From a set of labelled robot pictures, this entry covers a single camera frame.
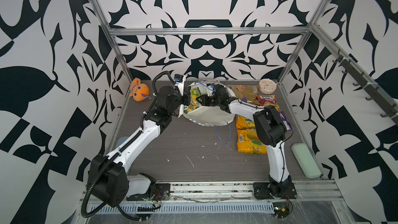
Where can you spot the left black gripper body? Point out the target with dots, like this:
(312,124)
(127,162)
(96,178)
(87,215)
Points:
(178,102)

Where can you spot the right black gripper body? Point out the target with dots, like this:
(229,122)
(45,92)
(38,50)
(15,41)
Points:
(211,100)

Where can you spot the blue checkered paper bag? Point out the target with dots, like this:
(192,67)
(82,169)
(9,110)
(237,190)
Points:
(208,116)

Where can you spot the green snack packet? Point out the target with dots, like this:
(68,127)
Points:
(194,104)

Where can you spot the gold snack packet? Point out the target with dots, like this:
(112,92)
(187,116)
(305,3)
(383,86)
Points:
(246,93)

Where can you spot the yellow snack packet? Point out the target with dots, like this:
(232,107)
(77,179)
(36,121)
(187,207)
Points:
(248,142)
(243,123)

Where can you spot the Fox's fruits candy packet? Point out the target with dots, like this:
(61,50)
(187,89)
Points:
(267,100)

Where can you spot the purple snack packet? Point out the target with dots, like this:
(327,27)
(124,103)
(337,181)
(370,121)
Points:
(285,121)

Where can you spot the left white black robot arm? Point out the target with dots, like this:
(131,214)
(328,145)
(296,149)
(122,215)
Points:
(108,180)

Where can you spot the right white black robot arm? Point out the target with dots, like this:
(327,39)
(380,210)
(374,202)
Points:
(269,126)

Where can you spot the orange plush toy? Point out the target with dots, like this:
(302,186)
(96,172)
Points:
(139,91)

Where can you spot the pink round timer clock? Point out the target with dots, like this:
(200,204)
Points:
(267,86)

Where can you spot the blue grey block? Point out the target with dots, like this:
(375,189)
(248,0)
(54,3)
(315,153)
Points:
(121,140)

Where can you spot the green sponge block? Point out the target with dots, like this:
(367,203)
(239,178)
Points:
(306,161)

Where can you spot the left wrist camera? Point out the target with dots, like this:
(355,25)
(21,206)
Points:
(179,81)

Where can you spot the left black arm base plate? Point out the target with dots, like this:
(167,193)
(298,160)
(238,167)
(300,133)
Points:
(156,192)

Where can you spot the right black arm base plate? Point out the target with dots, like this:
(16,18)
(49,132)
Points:
(273,190)

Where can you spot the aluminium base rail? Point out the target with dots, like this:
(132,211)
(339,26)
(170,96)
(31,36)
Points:
(188,197)

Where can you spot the grey wall hook rack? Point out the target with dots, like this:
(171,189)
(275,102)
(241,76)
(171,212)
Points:
(365,82)

